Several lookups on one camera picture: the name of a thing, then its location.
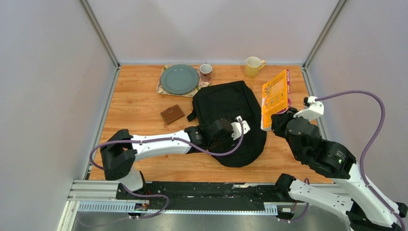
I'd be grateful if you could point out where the black fabric student bag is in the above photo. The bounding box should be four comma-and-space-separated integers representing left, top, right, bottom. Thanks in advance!
187, 81, 267, 167

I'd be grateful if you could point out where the brown leather wallet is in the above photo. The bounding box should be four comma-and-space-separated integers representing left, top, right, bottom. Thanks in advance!
160, 104, 185, 125

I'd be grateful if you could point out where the orange paperback book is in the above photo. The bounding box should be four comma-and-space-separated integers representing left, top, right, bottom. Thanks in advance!
260, 69, 291, 131

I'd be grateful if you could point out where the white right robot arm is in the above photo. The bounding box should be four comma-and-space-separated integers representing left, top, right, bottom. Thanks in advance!
271, 108, 408, 231

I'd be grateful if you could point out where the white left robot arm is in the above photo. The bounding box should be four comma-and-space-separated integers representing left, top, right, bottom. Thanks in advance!
98, 116, 250, 200

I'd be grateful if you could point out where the brown patterned mug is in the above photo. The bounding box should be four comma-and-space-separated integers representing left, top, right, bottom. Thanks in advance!
199, 64, 213, 82

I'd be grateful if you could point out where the teal ceramic plate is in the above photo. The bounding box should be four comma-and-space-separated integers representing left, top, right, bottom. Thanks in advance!
160, 64, 200, 95

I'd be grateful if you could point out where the floral serving tray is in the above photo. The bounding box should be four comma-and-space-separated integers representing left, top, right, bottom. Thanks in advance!
156, 65, 211, 97

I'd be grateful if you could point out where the yellow ceramic mug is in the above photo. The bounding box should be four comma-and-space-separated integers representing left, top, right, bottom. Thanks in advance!
245, 56, 266, 78

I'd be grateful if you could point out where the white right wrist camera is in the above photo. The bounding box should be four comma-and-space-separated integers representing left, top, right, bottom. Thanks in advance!
293, 96, 324, 121

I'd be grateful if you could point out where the aluminium frame post right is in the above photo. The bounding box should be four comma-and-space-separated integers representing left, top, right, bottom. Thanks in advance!
302, 0, 348, 70

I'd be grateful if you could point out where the aluminium frame post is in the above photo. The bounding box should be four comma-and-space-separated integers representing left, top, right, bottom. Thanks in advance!
302, 0, 348, 70
78, 0, 120, 70

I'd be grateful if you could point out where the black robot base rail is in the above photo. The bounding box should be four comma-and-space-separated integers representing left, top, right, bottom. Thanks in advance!
115, 180, 300, 213

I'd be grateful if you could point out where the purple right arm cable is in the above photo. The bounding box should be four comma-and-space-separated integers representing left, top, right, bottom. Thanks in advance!
315, 90, 407, 231

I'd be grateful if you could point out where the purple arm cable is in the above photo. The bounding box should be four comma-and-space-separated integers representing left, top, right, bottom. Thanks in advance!
315, 90, 407, 231
89, 119, 245, 220

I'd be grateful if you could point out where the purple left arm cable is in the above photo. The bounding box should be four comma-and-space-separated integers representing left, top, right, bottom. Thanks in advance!
89, 119, 245, 220

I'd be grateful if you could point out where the aluminium frame post left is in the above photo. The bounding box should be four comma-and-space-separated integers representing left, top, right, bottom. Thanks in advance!
78, 0, 120, 70

